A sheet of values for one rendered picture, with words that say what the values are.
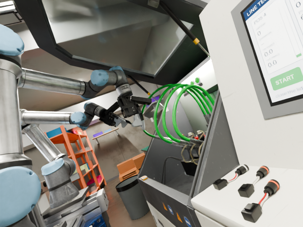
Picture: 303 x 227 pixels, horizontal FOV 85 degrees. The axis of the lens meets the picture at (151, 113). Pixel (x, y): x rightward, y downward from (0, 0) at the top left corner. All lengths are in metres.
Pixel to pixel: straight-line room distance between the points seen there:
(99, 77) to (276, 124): 0.67
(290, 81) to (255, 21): 0.19
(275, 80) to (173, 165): 0.90
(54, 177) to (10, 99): 0.61
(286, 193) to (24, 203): 0.56
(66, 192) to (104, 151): 6.08
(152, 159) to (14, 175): 0.86
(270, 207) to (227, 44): 0.47
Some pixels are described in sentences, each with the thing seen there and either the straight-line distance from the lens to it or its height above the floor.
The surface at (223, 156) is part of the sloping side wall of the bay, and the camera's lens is 0.62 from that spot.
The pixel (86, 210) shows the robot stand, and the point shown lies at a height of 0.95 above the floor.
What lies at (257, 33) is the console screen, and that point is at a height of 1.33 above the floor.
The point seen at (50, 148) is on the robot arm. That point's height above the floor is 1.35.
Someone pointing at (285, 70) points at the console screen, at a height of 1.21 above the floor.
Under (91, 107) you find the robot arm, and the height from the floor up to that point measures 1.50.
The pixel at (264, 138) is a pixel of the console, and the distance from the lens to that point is 0.57.
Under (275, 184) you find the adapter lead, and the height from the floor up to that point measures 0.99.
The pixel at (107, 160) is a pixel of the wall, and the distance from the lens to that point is 7.13.
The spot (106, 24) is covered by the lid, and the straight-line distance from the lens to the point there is 0.94.
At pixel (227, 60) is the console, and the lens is 0.64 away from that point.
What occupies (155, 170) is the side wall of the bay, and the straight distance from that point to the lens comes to 1.20.
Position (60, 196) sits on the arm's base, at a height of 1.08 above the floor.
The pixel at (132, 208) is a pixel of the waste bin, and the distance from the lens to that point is 3.04.
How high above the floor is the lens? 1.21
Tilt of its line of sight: 5 degrees up
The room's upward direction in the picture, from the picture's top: 24 degrees counter-clockwise
